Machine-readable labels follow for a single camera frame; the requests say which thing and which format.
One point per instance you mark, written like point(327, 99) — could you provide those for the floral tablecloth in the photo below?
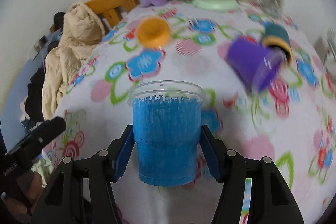
point(292, 121)

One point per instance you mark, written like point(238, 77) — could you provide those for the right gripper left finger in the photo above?
point(62, 200)

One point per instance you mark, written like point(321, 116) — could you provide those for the beige puffer jacket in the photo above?
point(82, 31)

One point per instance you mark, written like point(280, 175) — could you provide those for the purple plastic cup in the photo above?
point(256, 65)

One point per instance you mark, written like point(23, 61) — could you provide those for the orange plastic cup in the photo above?
point(153, 32)

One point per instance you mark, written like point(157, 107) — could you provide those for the blue plastic cup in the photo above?
point(167, 129)

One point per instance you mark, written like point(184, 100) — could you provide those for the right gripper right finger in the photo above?
point(271, 198)

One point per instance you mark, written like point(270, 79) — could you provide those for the teal and yellow cup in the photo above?
point(276, 36)

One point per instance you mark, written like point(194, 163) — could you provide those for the wooden chair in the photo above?
point(110, 9)

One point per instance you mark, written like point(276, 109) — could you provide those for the white floor fan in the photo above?
point(329, 59)

